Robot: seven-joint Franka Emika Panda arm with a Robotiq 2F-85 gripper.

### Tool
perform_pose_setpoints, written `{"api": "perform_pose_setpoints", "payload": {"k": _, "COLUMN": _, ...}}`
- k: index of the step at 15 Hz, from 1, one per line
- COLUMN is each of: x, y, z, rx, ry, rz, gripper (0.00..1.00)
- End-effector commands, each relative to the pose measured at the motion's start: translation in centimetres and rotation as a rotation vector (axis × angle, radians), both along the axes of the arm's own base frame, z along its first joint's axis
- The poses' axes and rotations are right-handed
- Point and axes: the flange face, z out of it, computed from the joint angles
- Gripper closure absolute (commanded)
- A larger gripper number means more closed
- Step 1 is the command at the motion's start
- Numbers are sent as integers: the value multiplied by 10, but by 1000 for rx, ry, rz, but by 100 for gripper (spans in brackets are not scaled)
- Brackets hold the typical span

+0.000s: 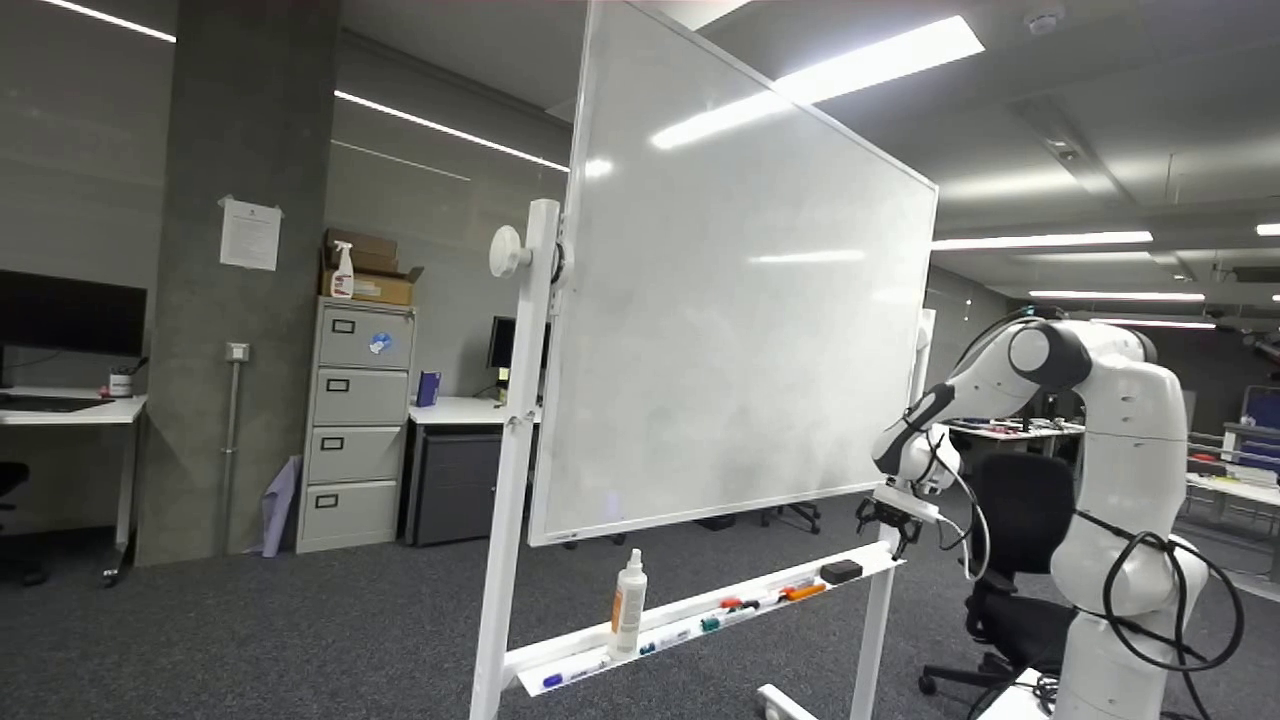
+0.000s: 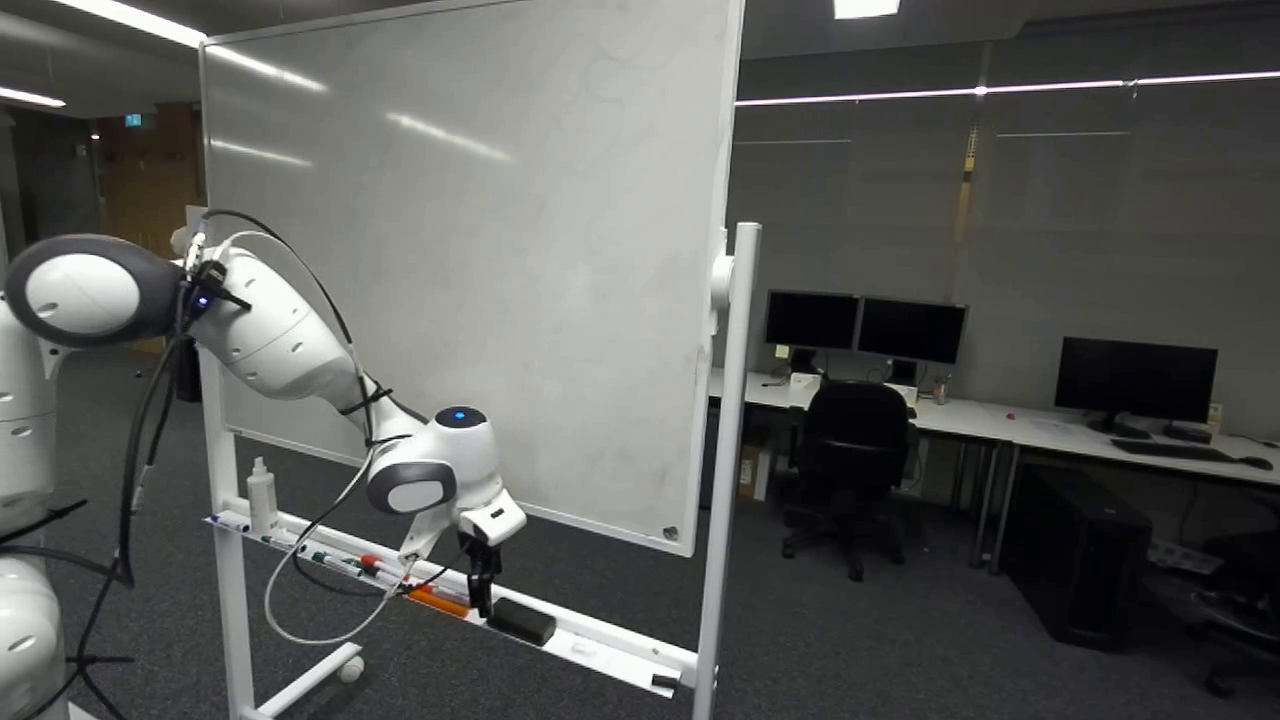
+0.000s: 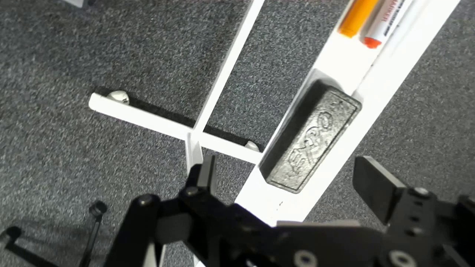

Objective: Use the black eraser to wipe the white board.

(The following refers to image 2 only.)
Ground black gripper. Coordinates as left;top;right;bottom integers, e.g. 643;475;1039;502
454;527;505;621

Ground white marker tray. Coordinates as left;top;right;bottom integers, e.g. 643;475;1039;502
209;496;703;705

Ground translucent cleaner bottle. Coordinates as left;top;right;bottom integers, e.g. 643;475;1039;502
243;454;282;536

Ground large white whiteboard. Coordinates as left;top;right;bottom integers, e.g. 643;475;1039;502
193;218;768;720

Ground whiteboard panel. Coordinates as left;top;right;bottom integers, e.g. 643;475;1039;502
194;0;747;561

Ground black waste bin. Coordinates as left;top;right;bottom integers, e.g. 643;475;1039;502
170;348;202;407

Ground black office chair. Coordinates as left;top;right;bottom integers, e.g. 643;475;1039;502
1187;531;1280;705
777;377;921;585

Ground black computer monitor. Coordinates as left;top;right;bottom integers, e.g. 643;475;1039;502
758;288;863;356
857;297;972;367
1051;334;1224;433

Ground long white desk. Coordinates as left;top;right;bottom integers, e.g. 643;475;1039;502
703;367;1280;576

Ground black computer tower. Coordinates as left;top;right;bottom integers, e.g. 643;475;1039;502
1002;463;1158;655

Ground ceiling light strip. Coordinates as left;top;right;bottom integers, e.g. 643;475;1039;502
732;69;1280;114
51;0;215;55

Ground black keyboard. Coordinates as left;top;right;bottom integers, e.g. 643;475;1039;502
1108;433;1238;463

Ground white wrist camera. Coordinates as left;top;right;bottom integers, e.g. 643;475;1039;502
450;488;533;553

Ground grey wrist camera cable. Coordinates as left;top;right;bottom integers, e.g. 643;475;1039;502
255;454;454;654

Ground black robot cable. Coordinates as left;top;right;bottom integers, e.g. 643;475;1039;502
0;266;202;720

